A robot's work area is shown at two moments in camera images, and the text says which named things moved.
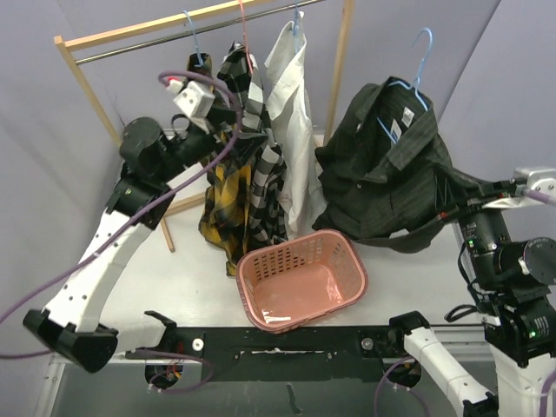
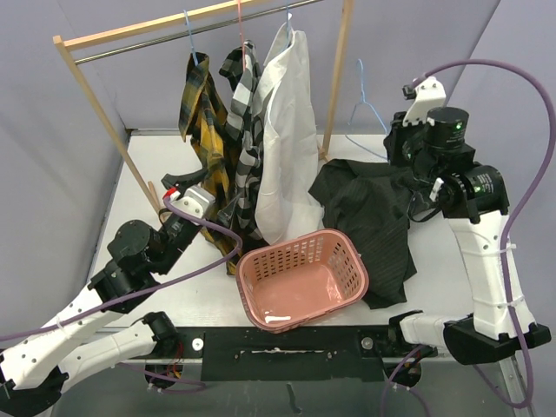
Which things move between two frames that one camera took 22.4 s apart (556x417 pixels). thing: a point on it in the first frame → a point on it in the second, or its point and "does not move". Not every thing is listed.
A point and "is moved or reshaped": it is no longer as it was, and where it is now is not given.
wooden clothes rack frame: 65,43 does not move
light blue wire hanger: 414,87 → 360,102
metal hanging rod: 195,33 does not move
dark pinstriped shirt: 386,171 is moved or reshaped
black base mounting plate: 287,354 does not move
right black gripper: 492,191 → 393,141
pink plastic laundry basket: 298,281 does not move
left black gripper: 237,144 → 183,182
